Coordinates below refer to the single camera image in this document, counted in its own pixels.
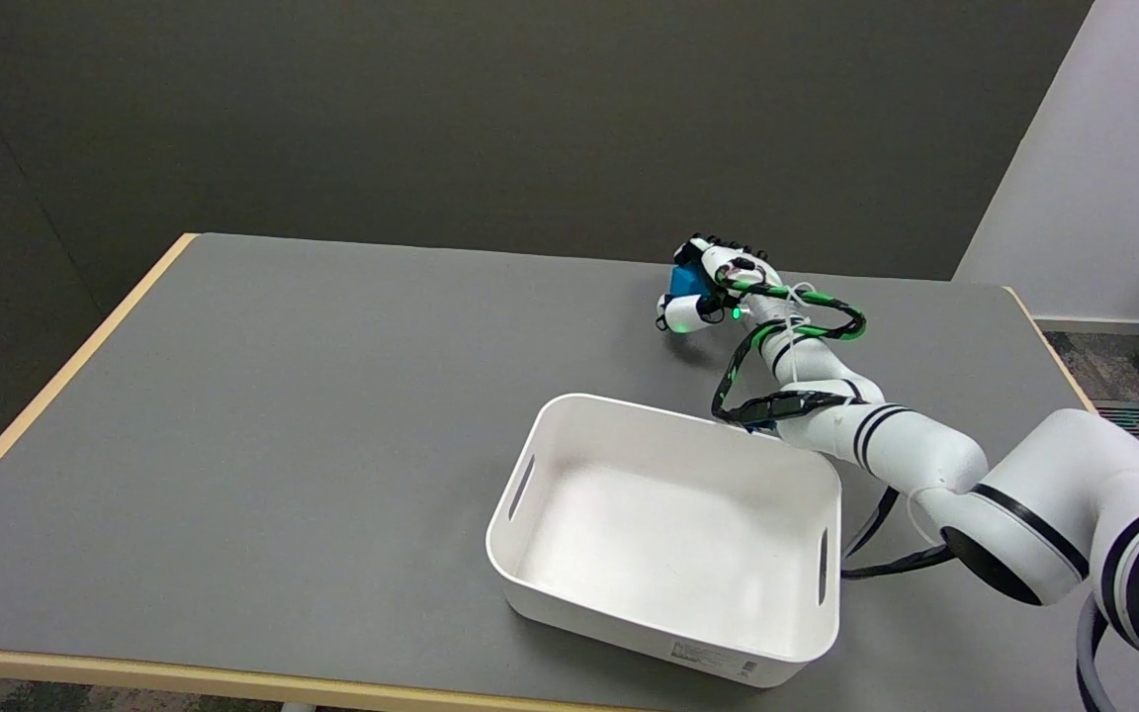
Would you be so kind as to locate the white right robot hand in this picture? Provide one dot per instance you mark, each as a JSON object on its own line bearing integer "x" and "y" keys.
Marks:
{"x": 743, "y": 277}

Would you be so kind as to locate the blue wooden cube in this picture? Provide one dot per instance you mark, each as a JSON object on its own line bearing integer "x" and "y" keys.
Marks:
{"x": 686, "y": 281}

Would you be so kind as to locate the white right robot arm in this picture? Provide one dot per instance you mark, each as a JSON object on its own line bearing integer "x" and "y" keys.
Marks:
{"x": 925, "y": 450}

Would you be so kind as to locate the white plastic storage bin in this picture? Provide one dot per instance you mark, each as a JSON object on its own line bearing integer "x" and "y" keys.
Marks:
{"x": 668, "y": 534}

